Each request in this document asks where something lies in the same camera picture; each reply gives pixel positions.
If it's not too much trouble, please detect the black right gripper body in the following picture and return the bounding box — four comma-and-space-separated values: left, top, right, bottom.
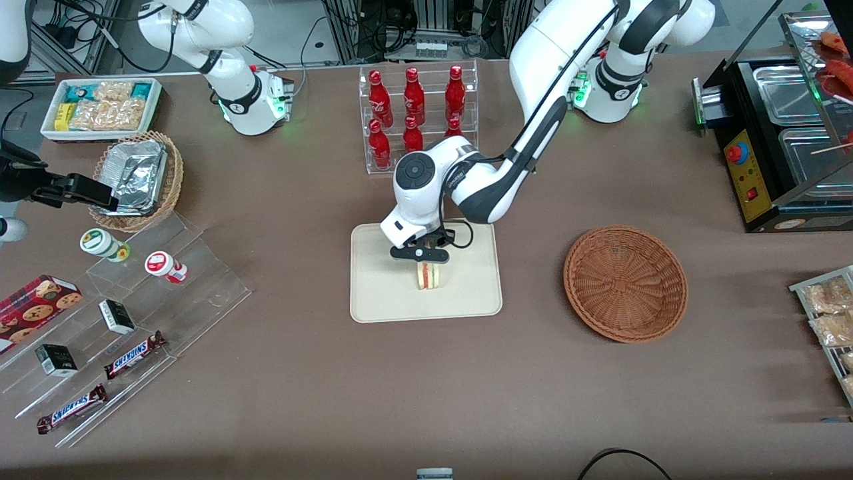
0, 141, 67, 205

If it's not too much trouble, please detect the brown wicker basket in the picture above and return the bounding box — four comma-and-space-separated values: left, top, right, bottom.
563, 225, 688, 344

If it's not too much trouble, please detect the cream plastic serving tray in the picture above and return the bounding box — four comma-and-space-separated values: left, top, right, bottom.
350, 222, 504, 324

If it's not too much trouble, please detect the black food warmer machine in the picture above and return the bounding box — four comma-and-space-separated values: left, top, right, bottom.
692, 10, 853, 234

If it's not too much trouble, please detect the clear acrylic bottle rack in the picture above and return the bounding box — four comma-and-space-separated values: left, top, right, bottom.
359, 60, 479, 175

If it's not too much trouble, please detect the red sausage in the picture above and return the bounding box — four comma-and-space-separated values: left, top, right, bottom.
818, 30, 853, 57
823, 59, 853, 94

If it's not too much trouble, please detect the light wicker basket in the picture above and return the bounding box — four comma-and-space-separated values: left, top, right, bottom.
89, 131, 184, 233

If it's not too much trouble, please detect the white snack bin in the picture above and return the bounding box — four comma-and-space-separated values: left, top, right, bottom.
40, 77, 164, 144

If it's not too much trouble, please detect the Snickers chocolate bar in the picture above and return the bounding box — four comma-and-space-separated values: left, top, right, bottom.
37, 383, 109, 435
103, 331, 167, 381

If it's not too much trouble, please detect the small clear cracker bag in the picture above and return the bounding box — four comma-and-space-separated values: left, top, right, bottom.
93, 80, 134, 102

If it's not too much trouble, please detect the green sunflower yogurt cup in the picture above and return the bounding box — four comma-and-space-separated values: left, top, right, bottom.
80, 228, 131, 263

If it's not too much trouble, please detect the black box white label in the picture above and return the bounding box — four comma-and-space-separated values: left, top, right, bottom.
99, 299, 136, 335

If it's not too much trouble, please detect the steel warmer pan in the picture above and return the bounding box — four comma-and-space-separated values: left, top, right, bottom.
753, 65, 827, 126
778, 127, 853, 201

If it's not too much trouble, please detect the black floor cable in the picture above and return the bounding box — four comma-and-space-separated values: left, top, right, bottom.
576, 448, 674, 480

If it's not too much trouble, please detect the large clear cracker bag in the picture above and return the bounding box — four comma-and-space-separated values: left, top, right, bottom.
70, 99, 146, 131

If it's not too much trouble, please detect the tray with wrapped snacks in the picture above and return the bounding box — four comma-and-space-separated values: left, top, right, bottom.
790, 265, 853, 407

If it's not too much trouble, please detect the clear acrylic stepped display stand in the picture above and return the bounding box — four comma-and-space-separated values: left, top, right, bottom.
0, 212, 253, 449

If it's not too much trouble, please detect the red lidded yogurt cup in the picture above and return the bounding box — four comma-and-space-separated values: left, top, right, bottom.
145, 251, 189, 285

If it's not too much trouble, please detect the aluminium foil container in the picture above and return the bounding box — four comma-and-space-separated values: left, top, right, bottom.
100, 140, 167, 215

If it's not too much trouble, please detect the red tartan cookie box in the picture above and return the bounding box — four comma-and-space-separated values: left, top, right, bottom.
0, 275, 84, 354

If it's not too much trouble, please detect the black box gold lettering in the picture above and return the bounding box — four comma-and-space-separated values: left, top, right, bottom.
35, 344, 79, 378

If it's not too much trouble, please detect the triangle sandwich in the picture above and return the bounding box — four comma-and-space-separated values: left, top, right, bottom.
417, 262, 446, 291

